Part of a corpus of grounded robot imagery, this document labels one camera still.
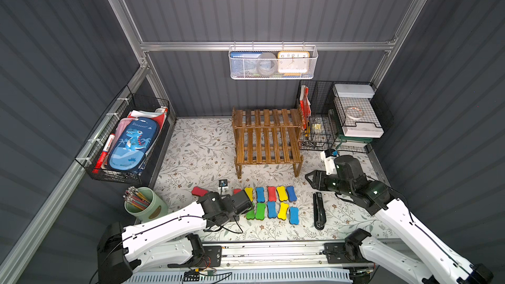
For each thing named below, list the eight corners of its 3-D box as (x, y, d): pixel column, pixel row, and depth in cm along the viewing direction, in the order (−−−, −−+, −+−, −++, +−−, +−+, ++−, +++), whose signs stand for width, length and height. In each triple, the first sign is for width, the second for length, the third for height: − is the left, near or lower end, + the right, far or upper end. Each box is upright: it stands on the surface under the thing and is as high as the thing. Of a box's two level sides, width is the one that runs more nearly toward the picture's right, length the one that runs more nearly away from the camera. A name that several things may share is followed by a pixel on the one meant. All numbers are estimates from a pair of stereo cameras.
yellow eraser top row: (277, 218, 85) (277, 216, 83) (280, 203, 89) (280, 201, 87) (286, 220, 84) (286, 219, 82) (288, 205, 88) (289, 204, 86)
